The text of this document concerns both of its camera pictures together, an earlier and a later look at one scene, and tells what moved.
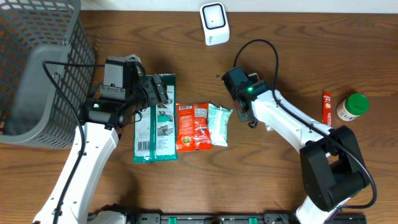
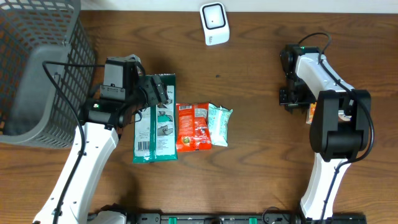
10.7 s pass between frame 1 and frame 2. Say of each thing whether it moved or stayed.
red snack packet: stayed
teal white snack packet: stayed
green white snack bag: stayed
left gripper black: stayed
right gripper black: moved
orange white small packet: moved
